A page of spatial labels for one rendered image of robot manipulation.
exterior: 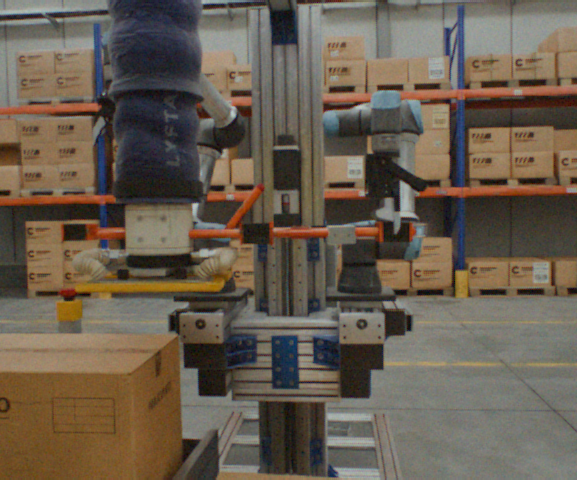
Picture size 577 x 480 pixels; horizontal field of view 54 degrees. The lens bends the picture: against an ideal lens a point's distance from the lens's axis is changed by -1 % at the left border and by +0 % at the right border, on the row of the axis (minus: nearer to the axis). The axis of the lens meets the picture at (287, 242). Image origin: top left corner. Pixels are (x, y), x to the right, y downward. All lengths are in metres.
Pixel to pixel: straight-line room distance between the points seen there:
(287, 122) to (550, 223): 8.60
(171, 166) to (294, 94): 0.80
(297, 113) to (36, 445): 1.32
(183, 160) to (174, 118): 0.10
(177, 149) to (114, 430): 0.67
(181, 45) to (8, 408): 0.95
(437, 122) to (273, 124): 6.71
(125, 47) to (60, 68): 8.26
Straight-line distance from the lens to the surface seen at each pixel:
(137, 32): 1.44
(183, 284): 1.34
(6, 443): 1.55
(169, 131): 1.40
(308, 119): 2.05
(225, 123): 2.00
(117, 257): 1.50
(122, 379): 1.37
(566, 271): 9.16
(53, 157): 9.55
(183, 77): 1.44
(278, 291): 1.98
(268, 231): 1.41
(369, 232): 1.44
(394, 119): 1.47
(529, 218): 10.28
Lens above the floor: 1.31
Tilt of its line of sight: 3 degrees down
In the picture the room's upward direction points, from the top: 1 degrees counter-clockwise
